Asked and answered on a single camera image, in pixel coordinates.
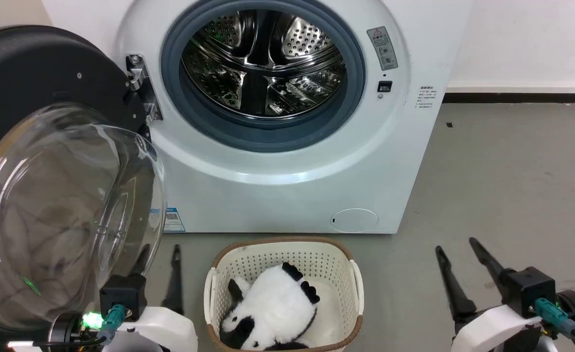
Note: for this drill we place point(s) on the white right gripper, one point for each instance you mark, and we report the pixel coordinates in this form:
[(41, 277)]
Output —
[(487, 330)]

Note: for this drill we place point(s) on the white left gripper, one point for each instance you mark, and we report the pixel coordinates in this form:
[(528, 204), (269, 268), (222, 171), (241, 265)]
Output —
[(162, 330)]

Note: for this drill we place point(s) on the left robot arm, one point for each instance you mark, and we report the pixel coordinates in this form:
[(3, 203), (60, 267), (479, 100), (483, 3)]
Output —
[(65, 330)]

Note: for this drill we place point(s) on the white front-load washing machine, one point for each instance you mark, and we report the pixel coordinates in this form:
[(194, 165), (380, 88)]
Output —
[(267, 205)]

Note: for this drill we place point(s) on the metal door hinge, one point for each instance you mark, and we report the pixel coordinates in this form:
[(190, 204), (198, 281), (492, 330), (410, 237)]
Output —
[(141, 80)]

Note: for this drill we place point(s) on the black door latch slot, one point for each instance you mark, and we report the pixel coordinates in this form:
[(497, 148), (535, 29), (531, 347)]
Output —
[(384, 86)]

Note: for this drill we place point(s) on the black washer door glass bowl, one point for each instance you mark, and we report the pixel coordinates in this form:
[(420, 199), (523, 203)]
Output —
[(23, 68)]

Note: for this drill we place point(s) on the blue energy label sticker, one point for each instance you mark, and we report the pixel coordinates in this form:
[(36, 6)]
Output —
[(173, 220)]

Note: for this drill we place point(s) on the black white panda plush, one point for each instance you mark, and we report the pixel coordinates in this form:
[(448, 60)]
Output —
[(275, 305)]

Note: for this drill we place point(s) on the round white filter cover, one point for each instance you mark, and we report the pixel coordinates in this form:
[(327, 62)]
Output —
[(354, 220)]

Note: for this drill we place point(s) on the cream plastic laundry basket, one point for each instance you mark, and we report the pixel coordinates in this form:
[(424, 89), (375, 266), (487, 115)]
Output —
[(336, 274)]

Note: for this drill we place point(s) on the small white text label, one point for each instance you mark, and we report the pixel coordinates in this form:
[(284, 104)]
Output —
[(425, 97)]

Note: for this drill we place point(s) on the stainless steel washer drum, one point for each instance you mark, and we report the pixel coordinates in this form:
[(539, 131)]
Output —
[(263, 58)]

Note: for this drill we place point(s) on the grey warning sticker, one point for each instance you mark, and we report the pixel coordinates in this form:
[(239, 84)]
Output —
[(382, 48)]

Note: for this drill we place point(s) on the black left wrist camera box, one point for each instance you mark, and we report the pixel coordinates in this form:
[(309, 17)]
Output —
[(122, 296)]

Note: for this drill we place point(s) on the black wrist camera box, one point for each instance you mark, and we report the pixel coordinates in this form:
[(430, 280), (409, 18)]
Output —
[(529, 288), (122, 296)]

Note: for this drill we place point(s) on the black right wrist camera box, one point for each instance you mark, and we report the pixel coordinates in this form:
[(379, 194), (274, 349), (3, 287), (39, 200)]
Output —
[(529, 288)]

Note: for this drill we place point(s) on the black wall baseboard strip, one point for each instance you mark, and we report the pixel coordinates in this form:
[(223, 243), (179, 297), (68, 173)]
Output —
[(521, 98)]

